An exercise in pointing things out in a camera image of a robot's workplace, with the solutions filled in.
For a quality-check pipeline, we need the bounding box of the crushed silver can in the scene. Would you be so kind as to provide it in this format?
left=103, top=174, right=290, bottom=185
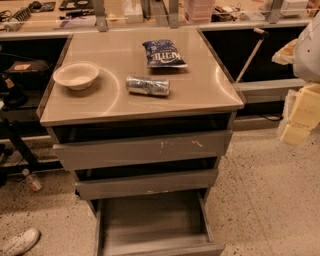
left=126, top=76, right=170, bottom=97

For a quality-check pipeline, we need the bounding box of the grey drawer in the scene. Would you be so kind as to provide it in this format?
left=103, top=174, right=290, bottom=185
left=94, top=190, right=225, bottom=256
left=75, top=157, right=218, bottom=200
left=54, top=113, right=234, bottom=170

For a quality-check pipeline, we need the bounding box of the grey middle drawer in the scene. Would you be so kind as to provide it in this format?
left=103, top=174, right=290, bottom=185
left=75, top=157, right=218, bottom=200

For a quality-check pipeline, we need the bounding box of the black floor cable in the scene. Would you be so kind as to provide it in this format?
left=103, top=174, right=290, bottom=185
left=259, top=113, right=284, bottom=122

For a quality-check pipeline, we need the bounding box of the grey drawer cabinet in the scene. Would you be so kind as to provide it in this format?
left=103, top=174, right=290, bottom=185
left=36, top=26, right=246, bottom=256

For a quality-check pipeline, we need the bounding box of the blue chip bag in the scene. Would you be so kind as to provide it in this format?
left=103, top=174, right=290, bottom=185
left=143, top=39, right=187, bottom=68

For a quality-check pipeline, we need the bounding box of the grey top drawer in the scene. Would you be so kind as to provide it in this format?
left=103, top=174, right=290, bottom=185
left=54, top=113, right=234, bottom=170

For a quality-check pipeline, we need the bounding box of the black stand frame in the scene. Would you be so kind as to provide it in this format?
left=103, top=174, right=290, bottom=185
left=0, top=118, right=62, bottom=177

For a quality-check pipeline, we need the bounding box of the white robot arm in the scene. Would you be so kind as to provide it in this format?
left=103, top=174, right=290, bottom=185
left=272, top=13, right=320, bottom=145

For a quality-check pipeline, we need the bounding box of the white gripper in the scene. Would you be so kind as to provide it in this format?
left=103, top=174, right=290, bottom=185
left=277, top=83, right=320, bottom=145

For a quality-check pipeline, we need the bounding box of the black bag with label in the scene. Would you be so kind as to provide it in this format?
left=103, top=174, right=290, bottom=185
left=4, top=60, right=50, bottom=90

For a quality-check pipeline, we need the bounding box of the grey bottom drawer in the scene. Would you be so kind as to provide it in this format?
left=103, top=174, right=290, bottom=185
left=94, top=190, right=225, bottom=256

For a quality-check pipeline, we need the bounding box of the white bowl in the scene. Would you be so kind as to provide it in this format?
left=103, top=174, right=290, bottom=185
left=53, top=61, right=100, bottom=90

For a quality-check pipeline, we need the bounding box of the plastic water bottle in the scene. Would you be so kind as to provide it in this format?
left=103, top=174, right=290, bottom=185
left=22, top=169, right=42, bottom=191

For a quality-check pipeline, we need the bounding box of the white sneaker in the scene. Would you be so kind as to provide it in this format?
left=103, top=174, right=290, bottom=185
left=1, top=228, right=40, bottom=256

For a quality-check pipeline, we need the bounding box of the pink stacked container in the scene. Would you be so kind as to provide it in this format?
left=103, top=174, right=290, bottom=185
left=184, top=0, right=215, bottom=23

